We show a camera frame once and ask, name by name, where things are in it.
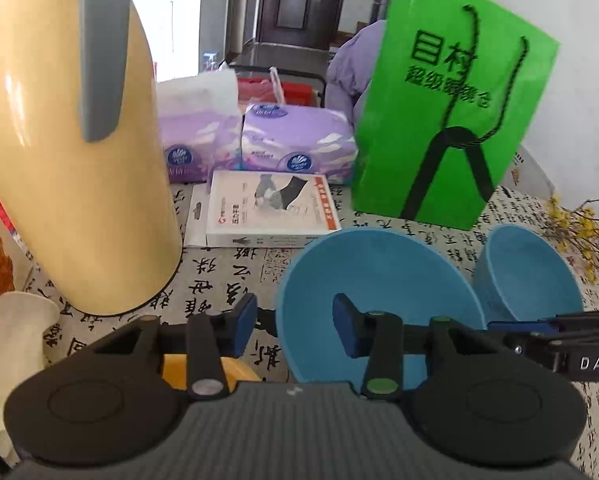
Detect white plastic item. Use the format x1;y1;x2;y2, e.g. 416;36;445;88
0;290;61;436

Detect sealed purple tissue pack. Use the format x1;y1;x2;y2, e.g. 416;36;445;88
241;102;359;186

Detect purple jacket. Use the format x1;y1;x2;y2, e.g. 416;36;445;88
324;20;387;121

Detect green paper bag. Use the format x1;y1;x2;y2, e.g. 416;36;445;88
352;0;561;232

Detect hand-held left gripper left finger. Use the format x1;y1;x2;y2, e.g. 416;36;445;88
84;294;258;402

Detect white flat box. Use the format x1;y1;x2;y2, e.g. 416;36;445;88
186;170;343;249

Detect red crate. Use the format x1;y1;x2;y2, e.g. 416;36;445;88
237;77;325;108

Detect yellow flower branch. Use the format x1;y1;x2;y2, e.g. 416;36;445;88
544;192;599;286

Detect opened purple tissue pack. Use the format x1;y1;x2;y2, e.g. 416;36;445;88
156;67;244;184

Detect blue bowl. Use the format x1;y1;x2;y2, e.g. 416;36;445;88
472;224;585;323
274;227;487;386

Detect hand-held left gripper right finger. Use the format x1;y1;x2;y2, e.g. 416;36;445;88
335;294;503;397

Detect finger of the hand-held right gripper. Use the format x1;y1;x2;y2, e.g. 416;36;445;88
487;310;599;336
512;332;599;358

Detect yellow thermos jug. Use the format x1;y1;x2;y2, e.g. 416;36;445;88
0;0;180;317

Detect printed tablecloth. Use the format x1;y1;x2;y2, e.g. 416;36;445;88
24;180;599;461

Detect yellow mug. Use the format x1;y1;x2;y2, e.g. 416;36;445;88
160;354;261;392

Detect dark brown door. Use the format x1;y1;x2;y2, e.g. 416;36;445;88
257;0;350;51

